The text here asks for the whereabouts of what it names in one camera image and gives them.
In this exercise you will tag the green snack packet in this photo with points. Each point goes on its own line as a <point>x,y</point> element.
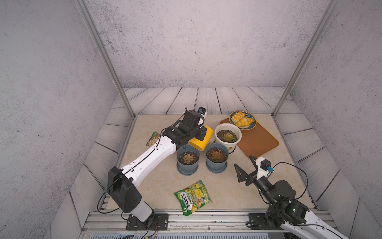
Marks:
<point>153,139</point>

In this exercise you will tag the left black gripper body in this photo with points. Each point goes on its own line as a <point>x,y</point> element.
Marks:
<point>200,132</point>

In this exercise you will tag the blue pot succulent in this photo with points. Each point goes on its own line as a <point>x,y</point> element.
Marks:
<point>188,160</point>
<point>217,158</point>

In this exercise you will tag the blue patterned plate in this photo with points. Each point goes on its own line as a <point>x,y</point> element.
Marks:
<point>248,115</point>

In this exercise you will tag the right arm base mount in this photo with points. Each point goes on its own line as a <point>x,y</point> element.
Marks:
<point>264,221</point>

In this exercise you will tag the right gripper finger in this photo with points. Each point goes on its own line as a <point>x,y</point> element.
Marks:
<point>253,160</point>
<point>241,174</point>

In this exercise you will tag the green Fox's candy bag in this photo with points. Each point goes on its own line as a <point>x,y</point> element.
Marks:
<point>193,198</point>

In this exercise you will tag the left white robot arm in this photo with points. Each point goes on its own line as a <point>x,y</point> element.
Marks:
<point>122,183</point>

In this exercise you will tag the yellow plastic watering can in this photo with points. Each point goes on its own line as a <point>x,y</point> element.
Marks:
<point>201,145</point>

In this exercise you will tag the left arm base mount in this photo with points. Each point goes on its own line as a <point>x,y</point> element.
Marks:
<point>155,222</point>

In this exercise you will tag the aluminium front rail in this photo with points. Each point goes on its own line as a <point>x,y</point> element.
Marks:
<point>203,224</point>

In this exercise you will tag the brown rectangular tray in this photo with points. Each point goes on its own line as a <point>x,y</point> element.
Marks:
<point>256,141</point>

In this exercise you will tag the left aluminium frame post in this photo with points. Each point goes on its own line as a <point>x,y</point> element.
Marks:
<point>90,24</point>

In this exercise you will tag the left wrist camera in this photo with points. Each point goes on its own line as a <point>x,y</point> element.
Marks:
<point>202,111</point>

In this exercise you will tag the yellow pastry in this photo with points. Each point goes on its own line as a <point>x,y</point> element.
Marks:
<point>237,117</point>
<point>244,122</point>

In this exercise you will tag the large white pot dark soil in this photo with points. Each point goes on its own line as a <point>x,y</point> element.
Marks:
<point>228,135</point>

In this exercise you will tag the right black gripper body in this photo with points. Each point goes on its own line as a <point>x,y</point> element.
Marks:
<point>253,179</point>

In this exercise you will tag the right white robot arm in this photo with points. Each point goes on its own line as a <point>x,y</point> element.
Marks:
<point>285,211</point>

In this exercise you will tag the upper yellow pastry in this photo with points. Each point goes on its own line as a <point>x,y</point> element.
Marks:
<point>237,117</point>

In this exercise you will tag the lower yellow pastry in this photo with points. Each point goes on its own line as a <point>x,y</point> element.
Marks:
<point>244,122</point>

